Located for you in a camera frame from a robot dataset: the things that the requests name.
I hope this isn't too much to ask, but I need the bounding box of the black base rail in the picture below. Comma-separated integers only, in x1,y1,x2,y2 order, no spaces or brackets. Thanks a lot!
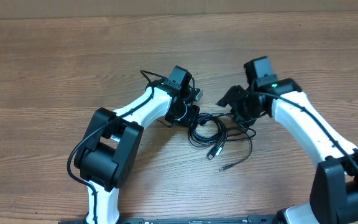
57,214,287,224

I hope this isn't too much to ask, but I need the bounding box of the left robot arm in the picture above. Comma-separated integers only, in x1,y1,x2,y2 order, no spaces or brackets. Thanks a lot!
67,66,203,223

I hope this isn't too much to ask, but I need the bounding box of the black cable one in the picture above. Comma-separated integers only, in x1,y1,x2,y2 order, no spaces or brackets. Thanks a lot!
187,112,229,161

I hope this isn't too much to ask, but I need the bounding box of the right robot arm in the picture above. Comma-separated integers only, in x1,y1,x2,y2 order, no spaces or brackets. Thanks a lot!
217,57,358,224

